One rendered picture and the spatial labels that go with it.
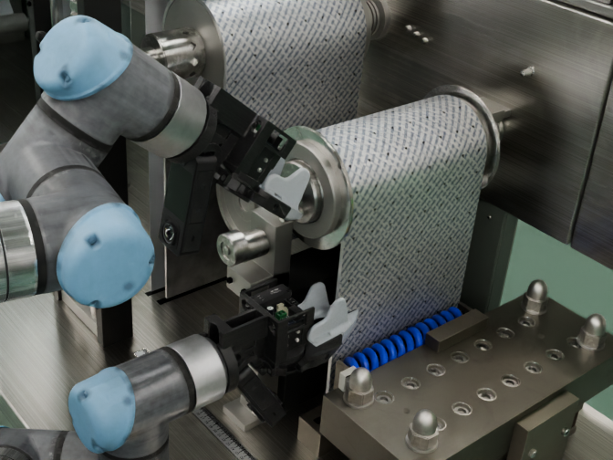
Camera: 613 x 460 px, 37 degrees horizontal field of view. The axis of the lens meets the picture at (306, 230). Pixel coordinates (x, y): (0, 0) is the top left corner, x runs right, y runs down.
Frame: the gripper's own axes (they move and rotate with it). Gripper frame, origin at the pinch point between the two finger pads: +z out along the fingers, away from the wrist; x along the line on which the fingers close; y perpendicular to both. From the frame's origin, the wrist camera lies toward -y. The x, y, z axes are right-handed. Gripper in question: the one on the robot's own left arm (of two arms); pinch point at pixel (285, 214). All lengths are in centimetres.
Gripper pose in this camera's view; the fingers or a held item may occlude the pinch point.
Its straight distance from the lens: 103.8
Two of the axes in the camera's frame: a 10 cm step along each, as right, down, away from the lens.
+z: 5.5, 3.3, 7.7
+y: 5.4, -8.4, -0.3
